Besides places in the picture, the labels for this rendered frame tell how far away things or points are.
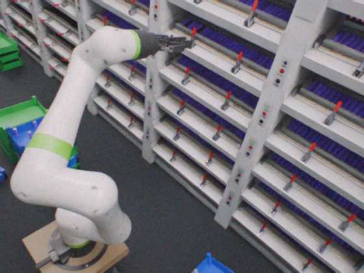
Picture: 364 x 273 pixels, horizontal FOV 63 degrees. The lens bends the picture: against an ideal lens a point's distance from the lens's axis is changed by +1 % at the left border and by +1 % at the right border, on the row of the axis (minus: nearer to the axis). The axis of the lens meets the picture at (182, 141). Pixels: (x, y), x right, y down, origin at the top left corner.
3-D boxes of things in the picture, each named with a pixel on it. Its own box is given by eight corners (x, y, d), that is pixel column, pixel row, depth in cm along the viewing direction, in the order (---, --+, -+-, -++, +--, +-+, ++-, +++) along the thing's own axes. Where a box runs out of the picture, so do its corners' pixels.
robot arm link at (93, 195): (127, 250, 119) (105, 217, 72) (88, 242, 120) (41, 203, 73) (136, 219, 125) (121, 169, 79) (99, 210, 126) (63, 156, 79)
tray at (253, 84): (260, 99, 124) (263, 82, 117) (162, 41, 151) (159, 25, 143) (288, 71, 131) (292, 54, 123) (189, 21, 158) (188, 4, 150)
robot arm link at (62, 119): (79, 147, 86) (42, 130, 79) (62, 152, 94) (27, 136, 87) (116, 51, 100) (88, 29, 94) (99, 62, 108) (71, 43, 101)
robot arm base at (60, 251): (43, 283, 116) (41, 276, 112) (28, 254, 124) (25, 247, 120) (103, 244, 131) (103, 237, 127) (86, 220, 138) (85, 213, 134)
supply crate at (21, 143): (24, 157, 162) (20, 147, 156) (8, 136, 171) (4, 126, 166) (75, 135, 179) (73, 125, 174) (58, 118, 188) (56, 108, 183)
